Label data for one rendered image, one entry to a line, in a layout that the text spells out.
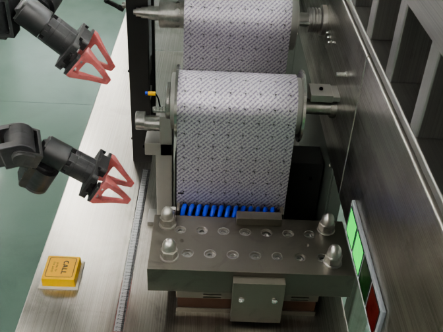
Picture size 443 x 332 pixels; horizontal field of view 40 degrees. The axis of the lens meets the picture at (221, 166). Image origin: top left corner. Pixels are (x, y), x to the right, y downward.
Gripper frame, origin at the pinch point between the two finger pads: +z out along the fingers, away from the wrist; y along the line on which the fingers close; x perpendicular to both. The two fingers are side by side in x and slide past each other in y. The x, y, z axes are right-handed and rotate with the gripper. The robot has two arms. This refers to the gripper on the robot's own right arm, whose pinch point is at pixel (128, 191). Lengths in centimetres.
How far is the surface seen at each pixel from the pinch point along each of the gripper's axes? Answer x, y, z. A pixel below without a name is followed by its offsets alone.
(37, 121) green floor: -129, -197, -14
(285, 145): 28.7, 0.6, 20.2
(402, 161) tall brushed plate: 52, 37, 17
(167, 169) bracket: 4.7, -7.9, 6.4
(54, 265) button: -19.6, 9.0, -5.5
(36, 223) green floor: -119, -110, 5
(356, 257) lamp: 32, 30, 29
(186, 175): 10.8, 0.3, 7.9
